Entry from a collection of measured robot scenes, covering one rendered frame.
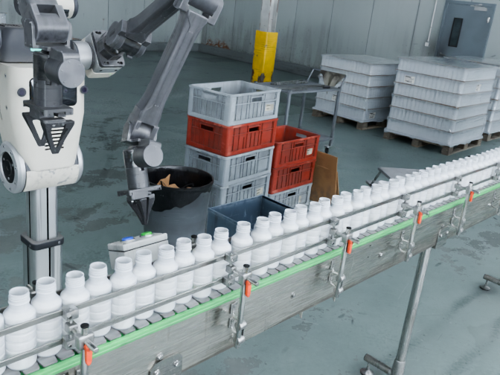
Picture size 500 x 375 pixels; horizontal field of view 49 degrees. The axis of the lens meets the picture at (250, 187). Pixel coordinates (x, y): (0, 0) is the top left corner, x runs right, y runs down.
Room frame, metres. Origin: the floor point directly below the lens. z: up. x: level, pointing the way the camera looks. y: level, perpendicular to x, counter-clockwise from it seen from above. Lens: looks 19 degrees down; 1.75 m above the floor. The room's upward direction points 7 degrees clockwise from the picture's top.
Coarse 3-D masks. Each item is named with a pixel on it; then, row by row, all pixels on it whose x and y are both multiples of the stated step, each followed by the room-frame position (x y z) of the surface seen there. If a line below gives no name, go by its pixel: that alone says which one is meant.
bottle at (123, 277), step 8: (120, 264) 1.08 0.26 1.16; (128, 264) 1.09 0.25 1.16; (120, 272) 1.08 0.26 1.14; (128, 272) 1.09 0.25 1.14; (112, 280) 1.08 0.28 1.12; (120, 280) 1.08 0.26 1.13; (128, 280) 1.08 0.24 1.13; (136, 280) 1.10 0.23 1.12; (112, 288) 1.08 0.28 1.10; (120, 288) 1.07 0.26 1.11; (120, 296) 1.07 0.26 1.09; (128, 296) 1.08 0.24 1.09; (112, 304) 1.08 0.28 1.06; (120, 304) 1.07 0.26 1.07; (128, 304) 1.08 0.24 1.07; (112, 312) 1.07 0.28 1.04; (120, 312) 1.07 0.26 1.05; (128, 312) 1.08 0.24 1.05; (128, 320) 1.08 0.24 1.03; (120, 328) 1.07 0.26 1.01; (128, 328) 1.08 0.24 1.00
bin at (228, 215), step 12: (228, 204) 2.09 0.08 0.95; (240, 204) 2.14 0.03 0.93; (252, 204) 2.19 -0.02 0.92; (264, 204) 2.22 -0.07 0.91; (276, 204) 2.18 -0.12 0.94; (216, 216) 1.98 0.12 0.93; (228, 216) 2.09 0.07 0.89; (240, 216) 2.15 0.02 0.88; (252, 216) 2.20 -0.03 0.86; (264, 216) 2.22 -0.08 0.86; (228, 228) 1.93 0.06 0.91; (252, 228) 2.21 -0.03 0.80
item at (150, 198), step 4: (132, 192) 1.33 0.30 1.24; (136, 192) 1.34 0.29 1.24; (140, 192) 1.35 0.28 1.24; (144, 192) 1.36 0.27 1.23; (128, 196) 1.34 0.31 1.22; (132, 196) 1.33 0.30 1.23; (136, 196) 1.33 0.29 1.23; (140, 196) 1.34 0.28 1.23; (144, 196) 1.35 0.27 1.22; (148, 196) 1.36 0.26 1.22; (152, 196) 1.37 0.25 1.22; (148, 200) 1.36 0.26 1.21; (152, 200) 1.37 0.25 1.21; (148, 204) 1.36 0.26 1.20; (152, 204) 1.37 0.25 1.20; (140, 208) 1.38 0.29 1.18; (148, 208) 1.36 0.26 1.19; (140, 212) 1.38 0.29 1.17; (148, 212) 1.36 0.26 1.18; (148, 216) 1.36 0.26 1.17
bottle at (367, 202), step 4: (360, 188) 1.84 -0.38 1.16; (364, 188) 1.82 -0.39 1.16; (368, 188) 1.84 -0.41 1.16; (364, 192) 1.82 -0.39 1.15; (368, 192) 1.82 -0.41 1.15; (364, 196) 1.82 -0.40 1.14; (368, 196) 1.82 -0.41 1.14; (364, 200) 1.81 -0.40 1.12; (368, 200) 1.81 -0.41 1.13; (368, 204) 1.81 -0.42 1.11; (364, 212) 1.81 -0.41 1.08; (368, 212) 1.81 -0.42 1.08; (364, 216) 1.81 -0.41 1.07; (368, 216) 1.82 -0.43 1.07; (364, 220) 1.81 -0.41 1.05; (364, 224) 1.81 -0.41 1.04; (364, 228) 1.81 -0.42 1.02; (360, 232) 1.81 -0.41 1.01; (364, 232) 1.81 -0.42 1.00
